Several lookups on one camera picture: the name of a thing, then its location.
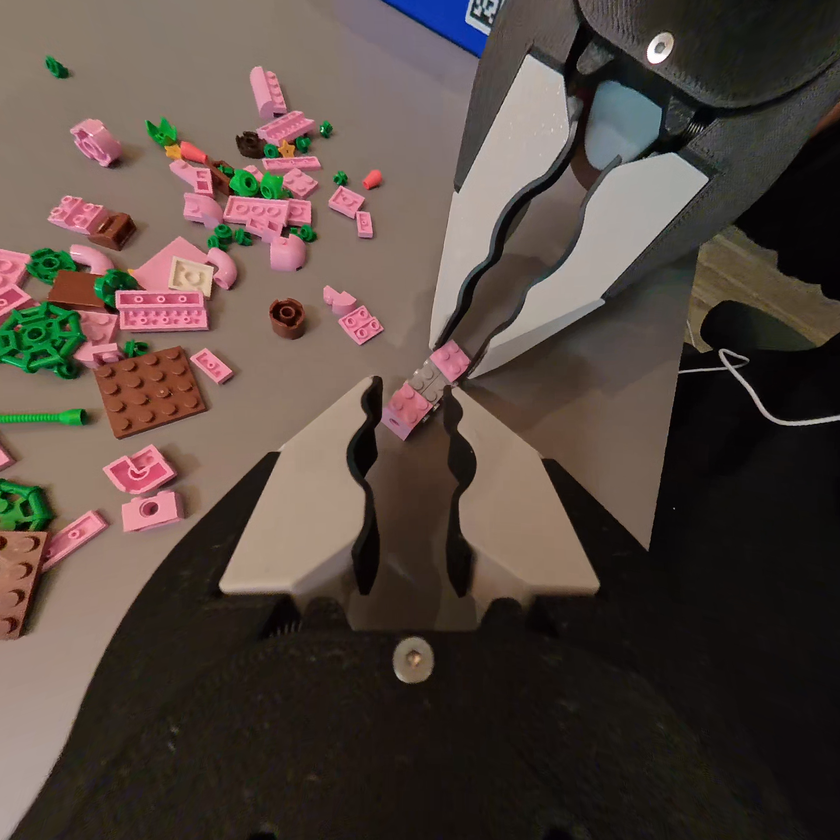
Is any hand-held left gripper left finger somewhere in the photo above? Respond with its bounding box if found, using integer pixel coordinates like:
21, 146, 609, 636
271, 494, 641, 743
220, 377, 383, 601

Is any pile of pink toy bricks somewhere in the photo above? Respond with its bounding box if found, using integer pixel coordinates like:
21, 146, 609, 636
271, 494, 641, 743
0, 66, 385, 572

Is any blue plastic bin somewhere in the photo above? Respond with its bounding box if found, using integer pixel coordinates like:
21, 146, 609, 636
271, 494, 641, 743
384, 0, 506, 56

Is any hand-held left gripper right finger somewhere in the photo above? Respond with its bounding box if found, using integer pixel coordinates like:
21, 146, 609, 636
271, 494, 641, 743
444, 387, 600, 608

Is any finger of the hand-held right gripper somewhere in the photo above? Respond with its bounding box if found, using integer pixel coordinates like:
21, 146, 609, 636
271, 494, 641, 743
471, 152, 711, 378
430, 54, 581, 350

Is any brown round toy brick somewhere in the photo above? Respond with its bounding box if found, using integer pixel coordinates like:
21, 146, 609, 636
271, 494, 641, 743
269, 298, 307, 340

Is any pink corner plate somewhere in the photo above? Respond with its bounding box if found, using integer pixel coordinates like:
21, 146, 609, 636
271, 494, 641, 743
327, 185, 375, 239

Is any white cable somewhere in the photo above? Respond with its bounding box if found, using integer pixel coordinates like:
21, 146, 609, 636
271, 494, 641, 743
679, 348, 840, 427

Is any pink and grey brick assembly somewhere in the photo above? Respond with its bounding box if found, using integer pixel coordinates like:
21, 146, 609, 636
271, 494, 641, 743
381, 340, 475, 442

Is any brown flat toy tile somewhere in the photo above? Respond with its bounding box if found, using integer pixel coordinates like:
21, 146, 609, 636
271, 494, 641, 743
47, 269, 106, 311

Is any person's right forearm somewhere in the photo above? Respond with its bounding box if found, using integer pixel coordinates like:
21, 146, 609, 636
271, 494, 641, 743
731, 112, 840, 303

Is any long green toy stem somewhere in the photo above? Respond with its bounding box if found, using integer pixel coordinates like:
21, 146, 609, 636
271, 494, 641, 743
0, 408, 88, 427

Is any brown rectangular toy brick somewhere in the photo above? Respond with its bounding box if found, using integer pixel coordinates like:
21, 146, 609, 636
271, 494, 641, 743
88, 212, 137, 252

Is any cream square toy plate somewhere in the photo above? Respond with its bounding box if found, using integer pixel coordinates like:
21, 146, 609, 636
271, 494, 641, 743
168, 256, 216, 298

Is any brown studded plate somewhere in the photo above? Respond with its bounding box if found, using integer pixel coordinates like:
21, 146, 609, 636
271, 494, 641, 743
94, 346, 210, 439
0, 530, 48, 641

